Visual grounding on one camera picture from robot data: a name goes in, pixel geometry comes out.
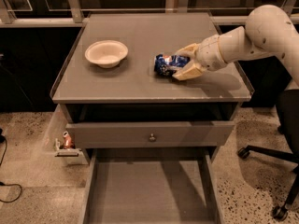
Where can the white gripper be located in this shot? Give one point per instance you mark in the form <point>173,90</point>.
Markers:
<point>207,54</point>

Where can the blue pepsi can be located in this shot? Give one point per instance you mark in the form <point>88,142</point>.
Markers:
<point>168,65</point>

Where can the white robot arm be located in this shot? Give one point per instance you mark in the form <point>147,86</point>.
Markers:
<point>268,32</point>

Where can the grey drawer cabinet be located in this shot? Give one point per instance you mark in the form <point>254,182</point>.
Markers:
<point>133,80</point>

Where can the round metal drawer knob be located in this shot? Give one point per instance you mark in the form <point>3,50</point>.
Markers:
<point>152,137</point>

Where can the grey top drawer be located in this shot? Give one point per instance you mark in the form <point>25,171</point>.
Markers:
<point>130,125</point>

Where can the open grey middle drawer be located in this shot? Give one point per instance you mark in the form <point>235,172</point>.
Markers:
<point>151,186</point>

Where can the white paper bowl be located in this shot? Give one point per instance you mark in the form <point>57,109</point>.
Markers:
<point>106,53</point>

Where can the black office chair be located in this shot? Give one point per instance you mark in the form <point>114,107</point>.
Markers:
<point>287,106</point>

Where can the orange bottle in bin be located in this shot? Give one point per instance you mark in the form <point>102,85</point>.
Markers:
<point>68,143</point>

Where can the metal window railing frame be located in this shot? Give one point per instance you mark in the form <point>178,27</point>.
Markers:
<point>222,12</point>

